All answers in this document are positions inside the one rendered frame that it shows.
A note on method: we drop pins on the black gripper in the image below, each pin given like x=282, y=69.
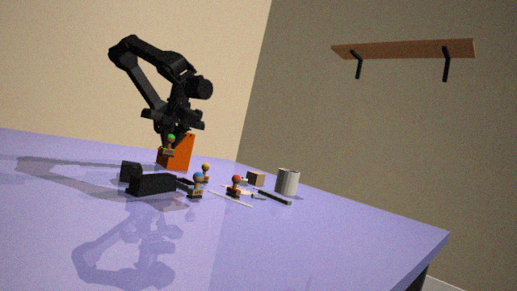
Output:
x=163, y=120

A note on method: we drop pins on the beige card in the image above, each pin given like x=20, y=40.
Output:
x=243, y=191

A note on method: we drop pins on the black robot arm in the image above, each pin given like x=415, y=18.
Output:
x=169, y=64

